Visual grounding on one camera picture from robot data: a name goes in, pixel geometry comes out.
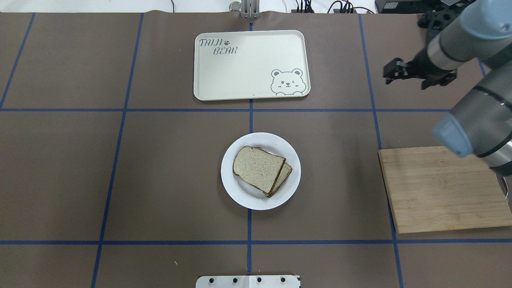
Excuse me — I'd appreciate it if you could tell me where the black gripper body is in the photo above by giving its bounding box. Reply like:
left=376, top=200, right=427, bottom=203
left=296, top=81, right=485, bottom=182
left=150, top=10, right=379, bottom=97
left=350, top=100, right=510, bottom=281
left=405, top=49, right=458, bottom=90

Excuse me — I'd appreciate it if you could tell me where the white round plate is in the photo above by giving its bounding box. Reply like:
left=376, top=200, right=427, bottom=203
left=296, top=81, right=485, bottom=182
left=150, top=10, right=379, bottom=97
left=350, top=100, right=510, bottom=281
left=220, top=132, right=301, bottom=211

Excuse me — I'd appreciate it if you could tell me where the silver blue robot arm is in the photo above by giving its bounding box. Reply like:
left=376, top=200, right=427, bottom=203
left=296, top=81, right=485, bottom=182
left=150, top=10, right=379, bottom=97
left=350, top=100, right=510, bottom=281
left=383, top=0, right=512, bottom=178

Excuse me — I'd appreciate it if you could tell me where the black laptop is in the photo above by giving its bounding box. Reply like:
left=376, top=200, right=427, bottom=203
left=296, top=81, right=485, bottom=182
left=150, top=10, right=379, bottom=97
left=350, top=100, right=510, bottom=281
left=374, top=0, right=440, bottom=14

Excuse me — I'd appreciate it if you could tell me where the black orange usb hub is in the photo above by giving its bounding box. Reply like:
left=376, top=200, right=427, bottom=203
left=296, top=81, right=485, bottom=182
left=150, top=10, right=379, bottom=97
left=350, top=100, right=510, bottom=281
left=291, top=0, right=355, bottom=14

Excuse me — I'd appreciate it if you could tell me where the wooden cutting board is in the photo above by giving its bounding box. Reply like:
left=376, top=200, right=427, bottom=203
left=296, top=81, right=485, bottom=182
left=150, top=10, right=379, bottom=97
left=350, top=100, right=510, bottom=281
left=378, top=146, right=511, bottom=234

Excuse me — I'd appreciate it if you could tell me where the cream bear tray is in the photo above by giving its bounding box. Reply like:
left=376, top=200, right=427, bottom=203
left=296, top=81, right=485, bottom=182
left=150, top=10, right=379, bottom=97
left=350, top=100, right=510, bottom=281
left=193, top=30, right=311, bottom=101

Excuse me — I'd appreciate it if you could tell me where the small metal cylinder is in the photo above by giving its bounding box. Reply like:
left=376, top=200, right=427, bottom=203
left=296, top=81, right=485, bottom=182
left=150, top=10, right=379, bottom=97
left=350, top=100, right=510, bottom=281
left=228, top=1, right=242, bottom=12

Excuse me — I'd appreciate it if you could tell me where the metal cutting board handle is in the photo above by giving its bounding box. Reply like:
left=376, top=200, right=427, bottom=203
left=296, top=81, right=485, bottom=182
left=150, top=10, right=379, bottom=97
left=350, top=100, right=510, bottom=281
left=497, top=175, right=508, bottom=200

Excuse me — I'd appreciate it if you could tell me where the aluminium frame post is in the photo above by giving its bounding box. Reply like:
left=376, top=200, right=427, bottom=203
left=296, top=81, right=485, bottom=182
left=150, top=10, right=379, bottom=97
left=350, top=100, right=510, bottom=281
left=240, top=0, right=261, bottom=20

